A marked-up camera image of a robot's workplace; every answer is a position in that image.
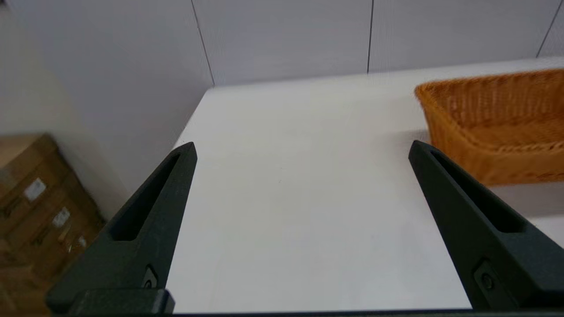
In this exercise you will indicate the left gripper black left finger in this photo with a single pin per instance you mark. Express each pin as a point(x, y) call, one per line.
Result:
point(141, 229)

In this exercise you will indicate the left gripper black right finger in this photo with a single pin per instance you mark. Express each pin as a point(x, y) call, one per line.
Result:
point(484, 246)

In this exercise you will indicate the orange wicker basket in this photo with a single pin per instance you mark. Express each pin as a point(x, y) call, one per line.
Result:
point(498, 127)

